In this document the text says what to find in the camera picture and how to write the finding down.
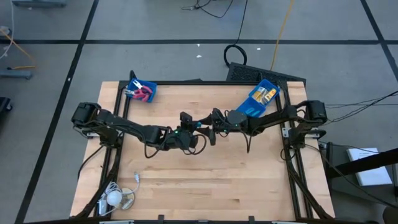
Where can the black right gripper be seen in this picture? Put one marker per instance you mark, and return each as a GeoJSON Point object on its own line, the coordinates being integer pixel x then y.
{"type": "Point", "coordinates": [233, 121]}

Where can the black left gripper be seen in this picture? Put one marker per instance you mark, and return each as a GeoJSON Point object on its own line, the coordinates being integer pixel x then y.
{"type": "Point", "coordinates": [183, 140]}

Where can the teal blue eraser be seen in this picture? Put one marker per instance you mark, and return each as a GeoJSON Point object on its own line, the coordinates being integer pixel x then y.
{"type": "Point", "coordinates": [197, 124]}

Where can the yellow battery packets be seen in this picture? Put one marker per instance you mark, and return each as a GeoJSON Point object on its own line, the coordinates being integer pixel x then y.
{"type": "Point", "coordinates": [258, 93]}

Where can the cream packet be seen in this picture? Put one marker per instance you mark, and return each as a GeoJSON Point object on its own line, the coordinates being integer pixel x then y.
{"type": "Point", "coordinates": [266, 98]}

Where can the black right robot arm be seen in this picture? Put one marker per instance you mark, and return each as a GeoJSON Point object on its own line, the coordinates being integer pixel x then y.
{"type": "Point", "coordinates": [280, 116]}

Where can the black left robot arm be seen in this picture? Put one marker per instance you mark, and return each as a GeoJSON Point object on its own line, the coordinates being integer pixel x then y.
{"type": "Point", "coordinates": [124, 124]}

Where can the blue plastic bin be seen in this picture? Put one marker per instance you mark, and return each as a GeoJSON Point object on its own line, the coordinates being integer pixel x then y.
{"type": "Point", "coordinates": [152, 85]}
{"type": "Point", "coordinates": [252, 107]}

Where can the black perforated computer case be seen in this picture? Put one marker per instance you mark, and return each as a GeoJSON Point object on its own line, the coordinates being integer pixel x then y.
{"type": "Point", "coordinates": [264, 74]}

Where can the round wooden lamp base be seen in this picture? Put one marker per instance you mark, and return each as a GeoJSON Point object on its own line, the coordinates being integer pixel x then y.
{"type": "Point", "coordinates": [128, 199]}

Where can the white ball lamp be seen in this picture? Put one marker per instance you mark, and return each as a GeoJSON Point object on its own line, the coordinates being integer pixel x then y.
{"type": "Point", "coordinates": [114, 198]}

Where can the white power adapter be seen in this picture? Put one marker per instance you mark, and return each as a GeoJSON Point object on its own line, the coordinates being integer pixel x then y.
{"type": "Point", "coordinates": [102, 208]}

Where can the black metal beam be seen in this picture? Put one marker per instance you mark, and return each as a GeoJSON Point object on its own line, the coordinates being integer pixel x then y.
{"type": "Point", "coordinates": [360, 163]}

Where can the white booklet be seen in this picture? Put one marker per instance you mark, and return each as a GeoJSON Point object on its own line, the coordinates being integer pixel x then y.
{"type": "Point", "coordinates": [368, 166]}

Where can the grey stand foot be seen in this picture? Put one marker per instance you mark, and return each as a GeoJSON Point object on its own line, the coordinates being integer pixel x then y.
{"type": "Point", "coordinates": [38, 3]}
{"type": "Point", "coordinates": [15, 74]}

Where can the black object at edge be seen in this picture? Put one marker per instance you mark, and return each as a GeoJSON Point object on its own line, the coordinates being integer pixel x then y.
{"type": "Point", "coordinates": [4, 107]}

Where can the dark round object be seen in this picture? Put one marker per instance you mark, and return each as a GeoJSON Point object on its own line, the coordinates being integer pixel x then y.
{"type": "Point", "coordinates": [391, 216]}

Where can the black aluminium table frame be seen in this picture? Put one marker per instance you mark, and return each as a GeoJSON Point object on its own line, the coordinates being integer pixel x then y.
{"type": "Point", "coordinates": [202, 83]}

